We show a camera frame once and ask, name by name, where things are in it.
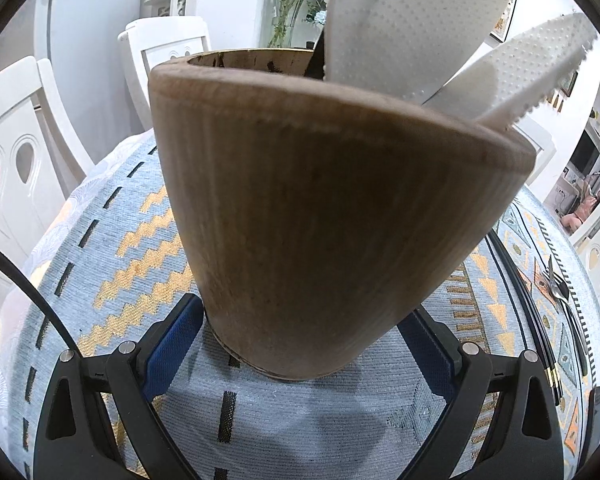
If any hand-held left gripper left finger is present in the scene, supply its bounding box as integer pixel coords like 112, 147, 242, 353
32, 294, 206, 480

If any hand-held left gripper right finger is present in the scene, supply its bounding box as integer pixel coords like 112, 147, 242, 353
398, 305, 567, 480

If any black chopstick with gold band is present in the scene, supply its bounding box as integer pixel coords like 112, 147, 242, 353
484, 232, 557, 401
492, 235, 563, 408

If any steel fork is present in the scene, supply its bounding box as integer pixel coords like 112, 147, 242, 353
541, 254, 573, 331

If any bamboo utensil holder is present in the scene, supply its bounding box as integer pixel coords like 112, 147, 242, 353
149, 47, 537, 381

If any white dotted rice paddle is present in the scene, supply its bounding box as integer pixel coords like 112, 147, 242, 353
422, 10, 599, 133
322, 0, 520, 105

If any patterned blue tablecloth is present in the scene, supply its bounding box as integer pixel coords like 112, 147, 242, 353
0, 132, 600, 480

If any dark grey object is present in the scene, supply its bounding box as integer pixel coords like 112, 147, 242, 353
587, 385, 600, 442

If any white cabinet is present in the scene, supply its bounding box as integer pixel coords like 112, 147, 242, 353
34, 0, 147, 138

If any glass vase with green plants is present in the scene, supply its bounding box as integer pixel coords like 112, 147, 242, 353
265, 0, 338, 51

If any black cable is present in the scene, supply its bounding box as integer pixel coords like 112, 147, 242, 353
0, 239, 77, 357

